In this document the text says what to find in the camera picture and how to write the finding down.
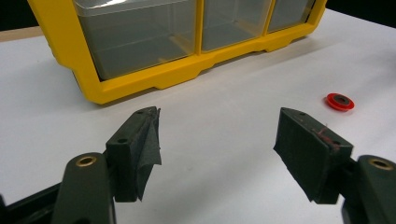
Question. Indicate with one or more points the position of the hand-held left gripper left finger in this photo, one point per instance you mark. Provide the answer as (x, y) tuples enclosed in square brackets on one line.
[(130, 155)]

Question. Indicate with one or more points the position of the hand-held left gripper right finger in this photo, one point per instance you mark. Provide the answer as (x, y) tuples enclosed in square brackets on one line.
[(308, 155)]

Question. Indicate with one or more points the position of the red plastic disc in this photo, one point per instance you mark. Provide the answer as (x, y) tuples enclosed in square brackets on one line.
[(340, 101)]

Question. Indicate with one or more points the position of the yellow drawer cabinet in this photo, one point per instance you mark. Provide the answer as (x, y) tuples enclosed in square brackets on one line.
[(130, 84)]

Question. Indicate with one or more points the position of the clear plastic drawer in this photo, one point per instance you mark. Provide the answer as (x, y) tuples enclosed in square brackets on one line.
[(289, 14), (233, 25), (137, 40)]

